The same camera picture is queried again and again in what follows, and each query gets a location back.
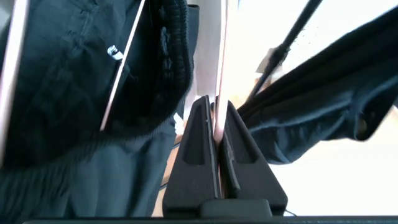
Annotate pink clothes hanger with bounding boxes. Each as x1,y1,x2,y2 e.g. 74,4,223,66
213,0,231,147
0,0,147,164

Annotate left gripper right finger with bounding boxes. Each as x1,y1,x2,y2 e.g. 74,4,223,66
217,100,289,217

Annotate black short-sleeved shirt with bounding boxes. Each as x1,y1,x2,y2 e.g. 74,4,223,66
236,6,398,166

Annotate black clothes rack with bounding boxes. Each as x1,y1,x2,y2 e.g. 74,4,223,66
247,0,324,100

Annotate black shorts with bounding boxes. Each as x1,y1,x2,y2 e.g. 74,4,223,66
0,0,200,218

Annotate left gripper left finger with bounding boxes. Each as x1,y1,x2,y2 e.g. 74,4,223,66
162,95,221,218

